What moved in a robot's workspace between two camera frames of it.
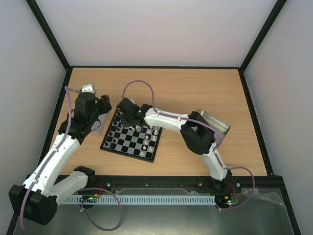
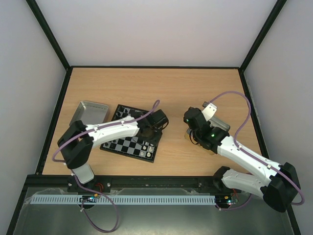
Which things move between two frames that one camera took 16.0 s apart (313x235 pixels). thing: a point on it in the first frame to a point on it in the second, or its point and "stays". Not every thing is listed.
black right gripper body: (125, 115) to (198, 139)
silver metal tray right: (217, 123) stays
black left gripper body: (105, 107) to (151, 139)
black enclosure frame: (289, 203) stays
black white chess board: (141, 143) stays
